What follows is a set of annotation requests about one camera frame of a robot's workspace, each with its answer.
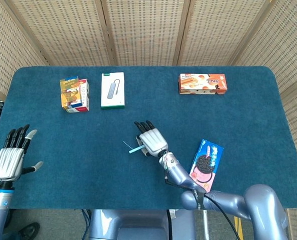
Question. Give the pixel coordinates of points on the white pole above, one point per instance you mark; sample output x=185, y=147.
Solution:
x=206, y=228

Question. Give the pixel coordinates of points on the orange biscuit box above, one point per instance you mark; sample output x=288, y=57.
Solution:
x=202, y=83

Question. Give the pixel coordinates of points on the blue table mat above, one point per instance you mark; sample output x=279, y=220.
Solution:
x=148, y=112

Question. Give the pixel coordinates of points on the black shoe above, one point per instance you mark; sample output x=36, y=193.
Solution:
x=29, y=231

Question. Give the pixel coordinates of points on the blue pink Oreo box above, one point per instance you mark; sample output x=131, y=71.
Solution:
x=208, y=160

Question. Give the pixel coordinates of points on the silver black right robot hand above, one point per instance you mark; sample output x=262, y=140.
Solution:
x=153, y=142

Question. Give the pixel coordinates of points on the white USB hub box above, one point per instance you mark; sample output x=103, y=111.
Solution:
x=113, y=91

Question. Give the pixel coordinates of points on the blue-grey robot torso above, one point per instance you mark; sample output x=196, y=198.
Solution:
x=138, y=225

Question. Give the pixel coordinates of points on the yellow red snack box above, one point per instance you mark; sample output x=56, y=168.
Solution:
x=72, y=96

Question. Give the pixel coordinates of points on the small light blue toothbrush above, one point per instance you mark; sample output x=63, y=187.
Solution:
x=134, y=150

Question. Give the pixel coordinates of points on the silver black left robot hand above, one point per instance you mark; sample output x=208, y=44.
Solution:
x=8, y=162

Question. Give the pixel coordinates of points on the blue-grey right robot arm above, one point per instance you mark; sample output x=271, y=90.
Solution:
x=178, y=175

